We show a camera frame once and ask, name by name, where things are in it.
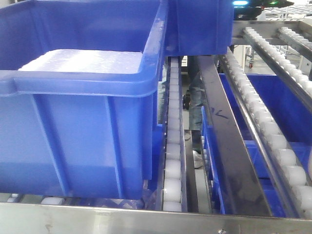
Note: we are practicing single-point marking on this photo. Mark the white foam sheet in crate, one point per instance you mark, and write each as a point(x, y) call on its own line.
point(86, 61)

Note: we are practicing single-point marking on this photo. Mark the white plastic trash bin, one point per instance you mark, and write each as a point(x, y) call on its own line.
point(310, 165)

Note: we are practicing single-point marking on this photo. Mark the white roller track far right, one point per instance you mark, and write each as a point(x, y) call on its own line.
point(298, 83)

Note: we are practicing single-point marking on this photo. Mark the blue crate lower layer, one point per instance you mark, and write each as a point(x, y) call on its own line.
point(290, 114)

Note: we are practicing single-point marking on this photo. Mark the large blue crate front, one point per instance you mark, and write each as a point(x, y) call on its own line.
point(79, 134)

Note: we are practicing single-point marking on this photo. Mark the white roller track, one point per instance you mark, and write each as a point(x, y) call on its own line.
point(174, 197)
point(287, 175)
point(298, 83)

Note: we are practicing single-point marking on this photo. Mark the dark steel divider rail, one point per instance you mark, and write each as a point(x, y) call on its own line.
point(241, 190)

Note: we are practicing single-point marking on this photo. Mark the white roller track centre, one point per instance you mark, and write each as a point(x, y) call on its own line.
point(174, 197)

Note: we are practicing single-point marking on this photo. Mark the blue crate rear middle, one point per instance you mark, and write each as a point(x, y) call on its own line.
point(199, 27)

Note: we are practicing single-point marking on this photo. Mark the steel front shelf beam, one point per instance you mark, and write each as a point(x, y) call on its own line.
point(16, 218)

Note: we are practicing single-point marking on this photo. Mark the person legs in jeans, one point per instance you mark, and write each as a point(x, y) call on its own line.
point(196, 89)

